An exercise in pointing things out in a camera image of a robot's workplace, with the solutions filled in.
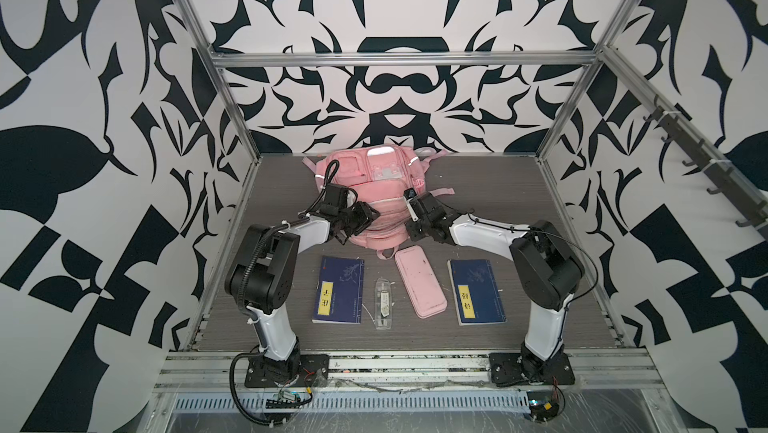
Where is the pink student backpack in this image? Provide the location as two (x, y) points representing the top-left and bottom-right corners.
(302, 145), (448, 260)

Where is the green lit circuit board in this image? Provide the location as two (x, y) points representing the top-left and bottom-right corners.
(526, 396), (564, 424)

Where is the pink pencil case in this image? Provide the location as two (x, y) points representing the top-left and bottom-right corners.
(394, 246), (447, 319)

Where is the white cable duct strip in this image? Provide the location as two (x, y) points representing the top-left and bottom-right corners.
(173, 390), (530, 415)

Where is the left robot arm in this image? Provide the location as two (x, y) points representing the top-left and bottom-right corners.
(225, 160), (379, 378)

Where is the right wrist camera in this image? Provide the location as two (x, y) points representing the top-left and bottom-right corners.
(406, 199), (419, 222)

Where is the aluminium cage frame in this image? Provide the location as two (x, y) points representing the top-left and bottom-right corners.
(176, 0), (767, 360)

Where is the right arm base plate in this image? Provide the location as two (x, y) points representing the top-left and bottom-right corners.
(488, 350), (576, 388)

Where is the blue notebook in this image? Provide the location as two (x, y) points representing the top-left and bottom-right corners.
(312, 256), (365, 324)
(447, 259), (507, 326)

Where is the wall hook rail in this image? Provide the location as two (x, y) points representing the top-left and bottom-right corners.
(644, 95), (767, 240)

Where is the right blue notebook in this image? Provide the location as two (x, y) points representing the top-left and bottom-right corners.
(447, 259), (507, 326)

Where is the left blue notebook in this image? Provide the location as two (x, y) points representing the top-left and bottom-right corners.
(312, 256), (365, 324)

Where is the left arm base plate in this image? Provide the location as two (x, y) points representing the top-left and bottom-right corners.
(244, 354), (330, 389)

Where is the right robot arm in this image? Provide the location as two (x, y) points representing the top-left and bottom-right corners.
(404, 189), (585, 367)

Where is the clear plastic packet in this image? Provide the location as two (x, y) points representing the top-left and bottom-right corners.
(373, 278), (392, 330)

